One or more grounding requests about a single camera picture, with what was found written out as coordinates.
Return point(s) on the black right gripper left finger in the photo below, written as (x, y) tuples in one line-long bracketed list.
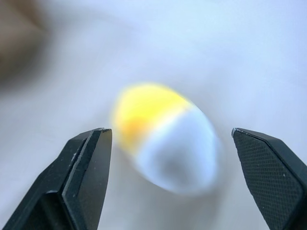
[(79, 182)]

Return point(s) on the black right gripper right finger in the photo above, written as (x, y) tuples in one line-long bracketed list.
[(271, 177)]

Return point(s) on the brown paper bag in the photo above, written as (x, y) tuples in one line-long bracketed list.
[(16, 36)]

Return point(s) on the yellow and white capsule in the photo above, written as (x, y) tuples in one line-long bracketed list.
[(165, 141)]

